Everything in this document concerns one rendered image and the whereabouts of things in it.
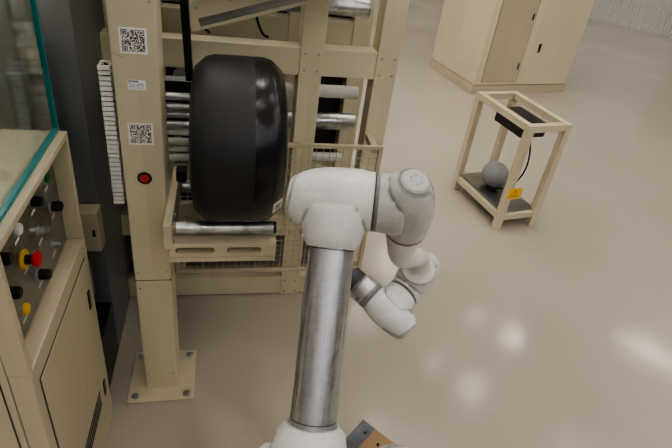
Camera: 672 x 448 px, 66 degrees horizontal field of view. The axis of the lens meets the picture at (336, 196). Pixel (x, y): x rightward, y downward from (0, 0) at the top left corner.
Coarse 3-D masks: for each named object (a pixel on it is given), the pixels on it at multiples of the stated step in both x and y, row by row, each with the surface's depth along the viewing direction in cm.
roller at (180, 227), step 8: (176, 224) 174; (184, 224) 174; (192, 224) 175; (200, 224) 175; (208, 224) 176; (216, 224) 176; (224, 224) 177; (232, 224) 177; (240, 224) 178; (248, 224) 178; (256, 224) 179; (264, 224) 180; (272, 224) 180; (176, 232) 174; (184, 232) 174; (192, 232) 175; (200, 232) 175; (208, 232) 176; (216, 232) 177; (224, 232) 177; (232, 232) 178; (240, 232) 178; (248, 232) 179; (256, 232) 179; (264, 232) 180; (272, 232) 181
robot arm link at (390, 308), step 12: (384, 288) 159; (396, 288) 158; (372, 300) 155; (384, 300) 155; (396, 300) 155; (408, 300) 157; (372, 312) 155; (384, 312) 154; (396, 312) 154; (408, 312) 155; (384, 324) 154; (396, 324) 153; (408, 324) 154; (396, 336) 155
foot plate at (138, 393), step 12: (180, 360) 237; (192, 360) 238; (144, 372) 229; (180, 372) 232; (192, 372) 232; (132, 384) 223; (144, 384) 224; (180, 384) 226; (192, 384) 227; (132, 396) 218; (144, 396) 219; (156, 396) 220; (168, 396) 221; (180, 396) 221; (192, 396) 222
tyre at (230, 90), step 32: (224, 64) 158; (256, 64) 161; (192, 96) 153; (224, 96) 151; (256, 96) 153; (192, 128) 150; (224, 128) 149; (256, 128) 151; (192, 160) 152; (224, 160) 150; (256, 160) 152; (192, 192) 159; (224, 192) 155; (256, 192) 157
